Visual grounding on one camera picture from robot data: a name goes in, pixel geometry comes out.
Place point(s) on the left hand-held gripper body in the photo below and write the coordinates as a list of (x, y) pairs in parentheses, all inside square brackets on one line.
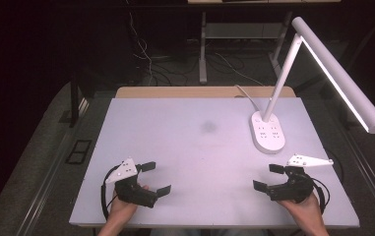
[(132, 191)]

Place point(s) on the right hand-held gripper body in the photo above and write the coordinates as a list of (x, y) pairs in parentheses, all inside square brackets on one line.
[(293, 190)]

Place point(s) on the person's left hand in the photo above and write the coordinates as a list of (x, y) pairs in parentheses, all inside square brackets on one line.
[(121, 211)]

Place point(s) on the person's right hand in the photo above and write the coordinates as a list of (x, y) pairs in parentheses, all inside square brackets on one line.
[(306, 209)]

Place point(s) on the white desk lamp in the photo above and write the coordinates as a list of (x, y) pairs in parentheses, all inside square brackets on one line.
[(268, 134)]

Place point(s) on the white table mat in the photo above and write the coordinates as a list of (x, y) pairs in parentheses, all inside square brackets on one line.
[(188, 157)]

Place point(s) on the dark stand leg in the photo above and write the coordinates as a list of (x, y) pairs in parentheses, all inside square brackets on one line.
[(74, 103)]

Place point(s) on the black floor frame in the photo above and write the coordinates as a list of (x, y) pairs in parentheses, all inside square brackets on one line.
[(78, 151)]

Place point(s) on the grey metal table frame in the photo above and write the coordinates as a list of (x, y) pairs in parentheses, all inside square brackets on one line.
[(202, 49)]

